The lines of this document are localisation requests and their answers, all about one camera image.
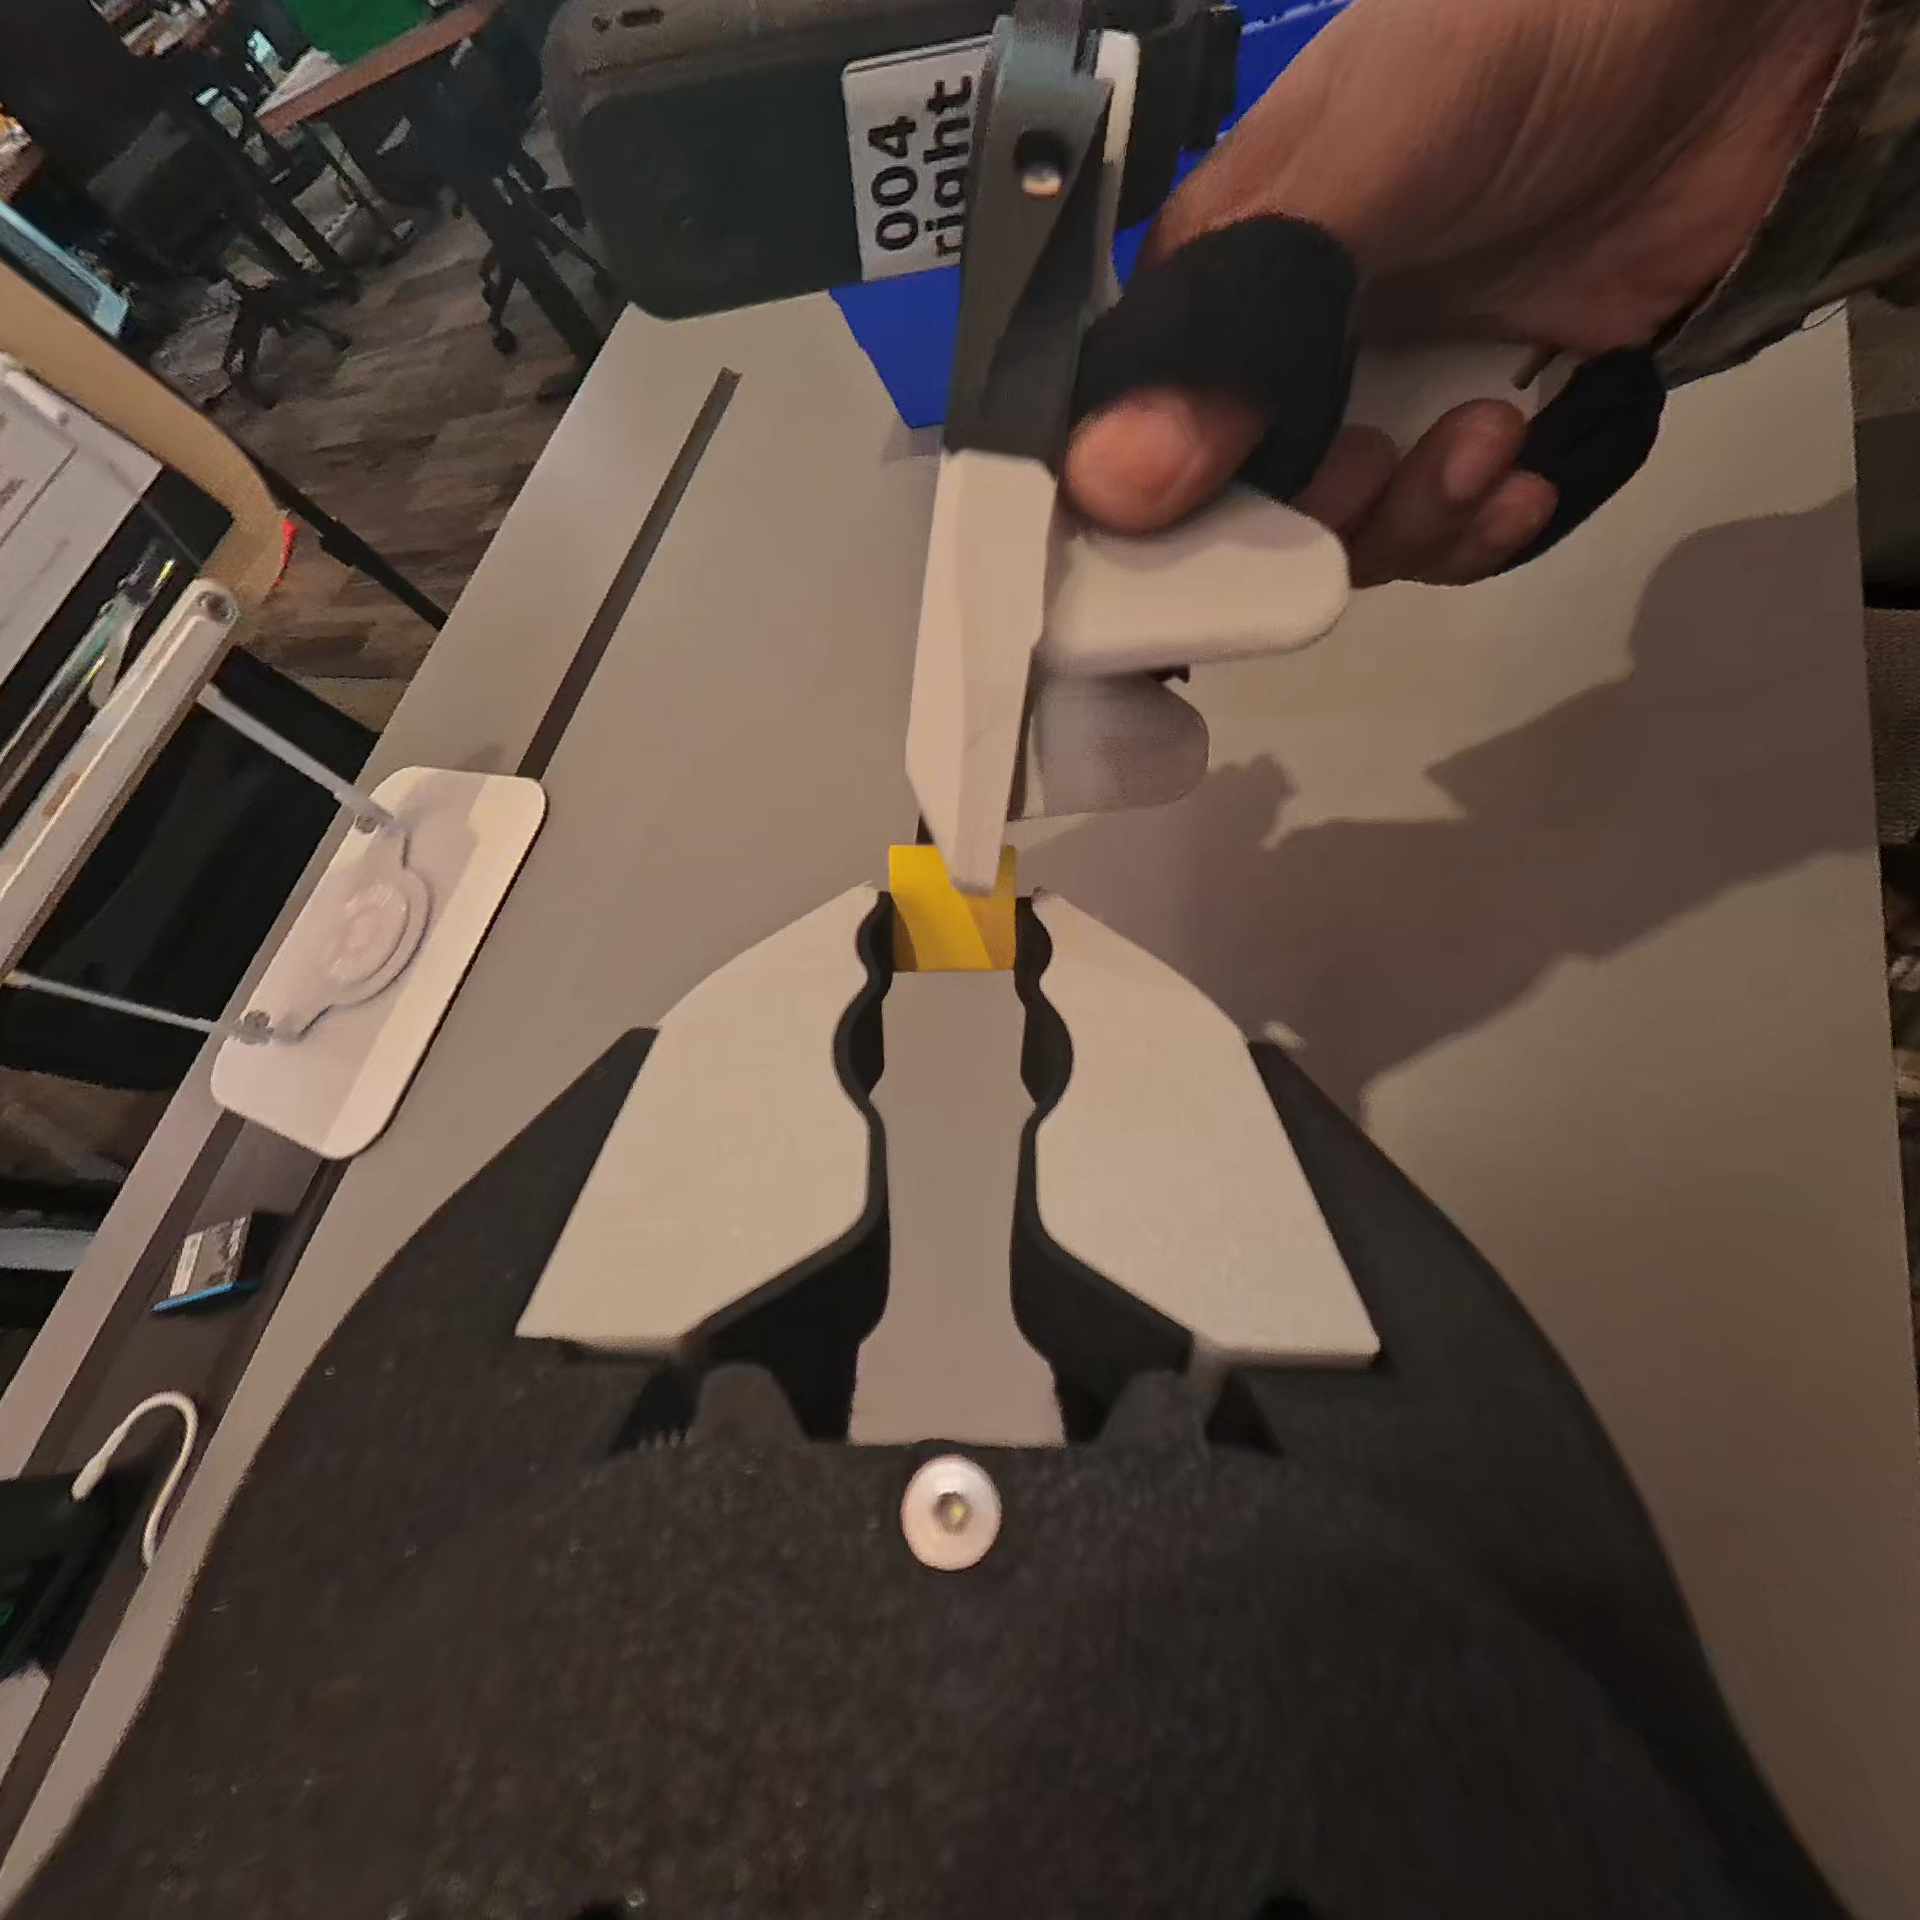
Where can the wooden desk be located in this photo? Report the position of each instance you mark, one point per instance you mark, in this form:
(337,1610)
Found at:
(376,67)

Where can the green plastic crate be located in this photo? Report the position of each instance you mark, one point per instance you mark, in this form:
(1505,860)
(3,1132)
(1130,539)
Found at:
(385,18)

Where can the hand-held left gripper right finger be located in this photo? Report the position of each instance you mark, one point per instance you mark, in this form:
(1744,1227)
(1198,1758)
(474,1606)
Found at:
(1201,1185)

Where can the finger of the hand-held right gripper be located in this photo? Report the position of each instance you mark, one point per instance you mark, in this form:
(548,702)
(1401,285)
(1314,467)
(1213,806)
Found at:
(984,673)

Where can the person's right hand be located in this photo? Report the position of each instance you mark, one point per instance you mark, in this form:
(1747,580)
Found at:
(1500,181)

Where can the yellow cube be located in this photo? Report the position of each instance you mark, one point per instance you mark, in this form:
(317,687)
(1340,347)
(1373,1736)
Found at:
(946,937)

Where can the white tablet stand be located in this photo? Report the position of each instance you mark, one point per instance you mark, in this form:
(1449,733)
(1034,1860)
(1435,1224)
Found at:
(436,900)

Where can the blue plastic bin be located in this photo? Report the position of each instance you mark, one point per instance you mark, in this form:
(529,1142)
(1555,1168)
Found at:
(894,360)

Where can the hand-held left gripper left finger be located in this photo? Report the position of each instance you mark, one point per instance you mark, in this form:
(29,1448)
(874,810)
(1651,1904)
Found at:
(721,1185)

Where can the small black blue-edged device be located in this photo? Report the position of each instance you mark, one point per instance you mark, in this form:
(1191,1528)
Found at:
(212,1263)

